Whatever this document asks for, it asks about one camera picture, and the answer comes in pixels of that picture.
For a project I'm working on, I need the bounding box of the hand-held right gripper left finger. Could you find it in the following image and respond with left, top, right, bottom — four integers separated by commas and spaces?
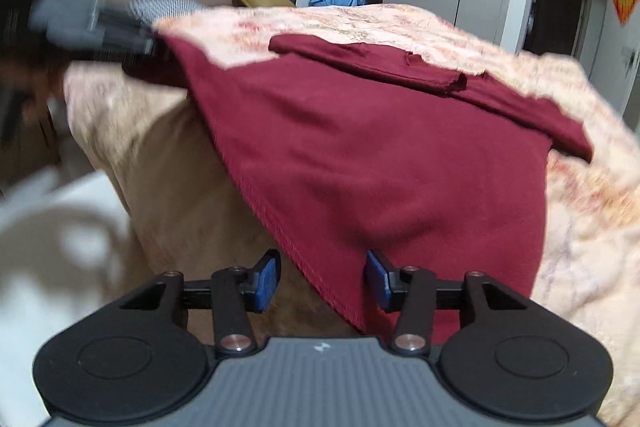
119, 249, 283, 356

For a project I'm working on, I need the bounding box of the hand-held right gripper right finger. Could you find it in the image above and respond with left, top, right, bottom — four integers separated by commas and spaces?
365, 249, 530, 356

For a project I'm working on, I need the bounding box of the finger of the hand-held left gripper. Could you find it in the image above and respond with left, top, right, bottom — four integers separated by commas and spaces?
29, 0, 157, 58

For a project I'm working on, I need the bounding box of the dark red long-sleeved sweater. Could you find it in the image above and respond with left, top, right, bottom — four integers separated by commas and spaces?
120, 34, 595, 349

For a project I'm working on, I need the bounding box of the houndstooth pillow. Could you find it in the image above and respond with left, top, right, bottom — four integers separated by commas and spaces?
125, 0, 212, 24

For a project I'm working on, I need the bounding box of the floral peach quilt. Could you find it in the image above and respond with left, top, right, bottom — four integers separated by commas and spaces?
64, 3, 640, 427

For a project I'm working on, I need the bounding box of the white room door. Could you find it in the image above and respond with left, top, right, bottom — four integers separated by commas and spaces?
607, 0, 640, 132

